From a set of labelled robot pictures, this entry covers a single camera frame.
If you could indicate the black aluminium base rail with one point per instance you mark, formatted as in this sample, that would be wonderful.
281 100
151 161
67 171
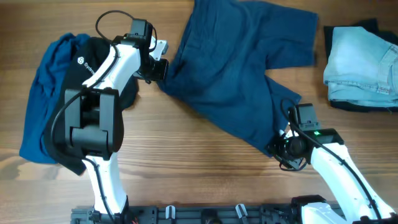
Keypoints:
267 213

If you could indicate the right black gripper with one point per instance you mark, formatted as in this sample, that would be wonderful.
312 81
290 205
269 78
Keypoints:
273 145

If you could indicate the folded black garment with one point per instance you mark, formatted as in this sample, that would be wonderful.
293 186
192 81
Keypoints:
370 25

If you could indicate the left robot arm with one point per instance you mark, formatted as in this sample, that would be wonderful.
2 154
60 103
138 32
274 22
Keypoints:
111 202

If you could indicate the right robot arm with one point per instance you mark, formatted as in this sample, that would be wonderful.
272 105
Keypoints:
307 143

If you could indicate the folded light blue jeans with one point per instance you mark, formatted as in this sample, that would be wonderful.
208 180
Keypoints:
360 65

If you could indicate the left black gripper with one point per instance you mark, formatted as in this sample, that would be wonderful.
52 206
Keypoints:
160 74

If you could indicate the dark blue shorts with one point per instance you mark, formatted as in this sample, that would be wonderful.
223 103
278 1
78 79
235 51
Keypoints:
220 67

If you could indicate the blue t-shirt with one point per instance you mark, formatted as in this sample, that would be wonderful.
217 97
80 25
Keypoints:
44 94

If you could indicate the black polo shirt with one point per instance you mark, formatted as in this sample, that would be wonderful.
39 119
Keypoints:
87 119

